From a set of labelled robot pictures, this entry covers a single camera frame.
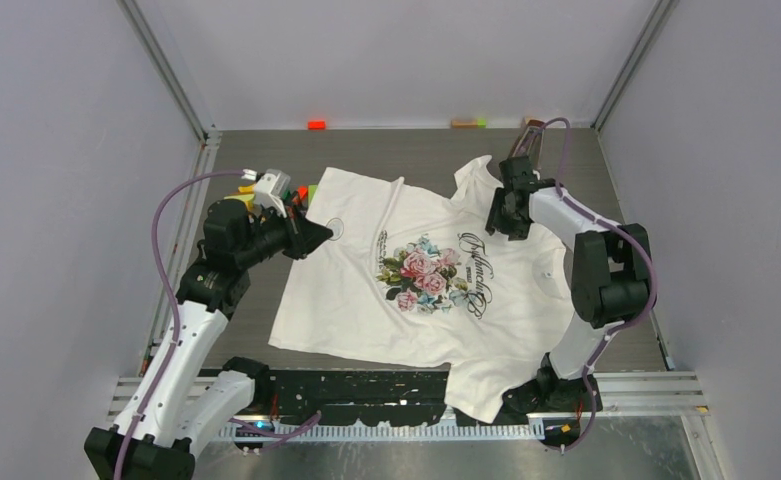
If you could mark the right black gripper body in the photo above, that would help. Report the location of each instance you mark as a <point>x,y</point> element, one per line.
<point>499,218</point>

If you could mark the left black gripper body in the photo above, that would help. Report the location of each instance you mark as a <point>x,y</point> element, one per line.
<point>268,239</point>

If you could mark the white floral t-shirt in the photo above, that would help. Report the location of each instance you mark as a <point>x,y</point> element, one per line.
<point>414,279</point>

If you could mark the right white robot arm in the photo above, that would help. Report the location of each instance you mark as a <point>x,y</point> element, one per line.
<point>612,281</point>

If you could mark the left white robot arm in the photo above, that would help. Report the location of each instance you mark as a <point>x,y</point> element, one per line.
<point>178,371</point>

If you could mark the brown wooden metronome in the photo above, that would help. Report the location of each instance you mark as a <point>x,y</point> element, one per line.
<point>529,141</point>

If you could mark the tan and green block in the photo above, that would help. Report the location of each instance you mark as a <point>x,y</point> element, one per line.
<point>468,123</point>

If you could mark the red orange block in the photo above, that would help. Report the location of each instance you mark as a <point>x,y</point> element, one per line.
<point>316,125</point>

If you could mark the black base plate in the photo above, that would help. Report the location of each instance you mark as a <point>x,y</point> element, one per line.
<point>400,398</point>

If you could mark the aluminium front rail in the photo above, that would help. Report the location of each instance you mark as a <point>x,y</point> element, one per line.
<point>637,394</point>

